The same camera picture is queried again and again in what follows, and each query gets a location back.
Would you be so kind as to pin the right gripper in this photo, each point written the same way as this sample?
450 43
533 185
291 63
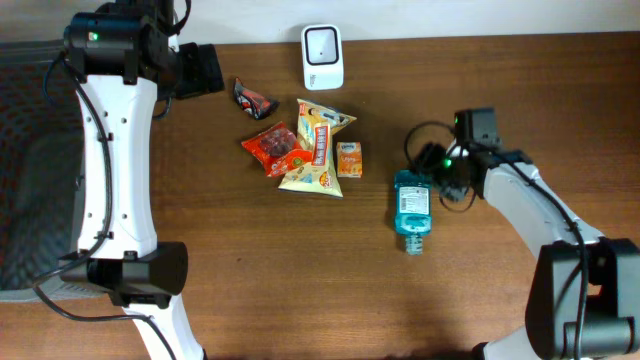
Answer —
428 160

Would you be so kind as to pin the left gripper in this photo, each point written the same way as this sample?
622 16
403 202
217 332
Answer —
205 73

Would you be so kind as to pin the blue mouthwash bottle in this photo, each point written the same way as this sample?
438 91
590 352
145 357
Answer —
413 218

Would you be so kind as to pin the silver dark snack packet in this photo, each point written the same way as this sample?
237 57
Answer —
256 105

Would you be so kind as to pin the orange tissue pack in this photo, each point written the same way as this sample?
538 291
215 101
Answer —
349 160

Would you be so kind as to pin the red snack bag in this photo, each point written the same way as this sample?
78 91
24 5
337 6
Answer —
278 150

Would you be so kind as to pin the yellow snack bag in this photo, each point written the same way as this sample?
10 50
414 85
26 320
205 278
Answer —
317 124

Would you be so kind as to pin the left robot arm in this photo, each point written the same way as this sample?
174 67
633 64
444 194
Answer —
124 58

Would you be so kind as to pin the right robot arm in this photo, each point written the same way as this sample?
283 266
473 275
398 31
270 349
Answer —
584 298

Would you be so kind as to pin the white barcode scanner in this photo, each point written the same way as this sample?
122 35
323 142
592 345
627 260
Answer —
322 56

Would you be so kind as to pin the grey plastic mesh basket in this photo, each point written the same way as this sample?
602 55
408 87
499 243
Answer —
42 165

